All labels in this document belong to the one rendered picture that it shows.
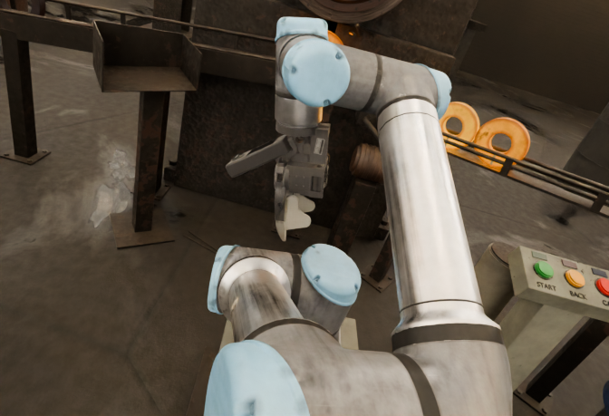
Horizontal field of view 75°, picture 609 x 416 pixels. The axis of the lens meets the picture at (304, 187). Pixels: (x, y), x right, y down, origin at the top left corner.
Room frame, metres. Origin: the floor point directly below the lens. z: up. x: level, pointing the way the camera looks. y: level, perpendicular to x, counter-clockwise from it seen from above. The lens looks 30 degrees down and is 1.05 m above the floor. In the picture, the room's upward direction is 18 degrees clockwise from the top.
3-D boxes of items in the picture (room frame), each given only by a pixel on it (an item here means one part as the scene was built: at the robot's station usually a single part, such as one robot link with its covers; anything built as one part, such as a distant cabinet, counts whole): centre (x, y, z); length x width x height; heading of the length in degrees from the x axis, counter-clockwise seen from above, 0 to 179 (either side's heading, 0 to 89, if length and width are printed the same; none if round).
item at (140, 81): (1.13, 0.57, 0.36); 0.26 x 0.20 x 0.72; 129
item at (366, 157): (1.34, -0.25, 0.27); 0.22 x 0.13 x 0.53; 94
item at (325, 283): (0.55, -0.09, 0.54); 0.13 x 0.12 x 0.14; 106
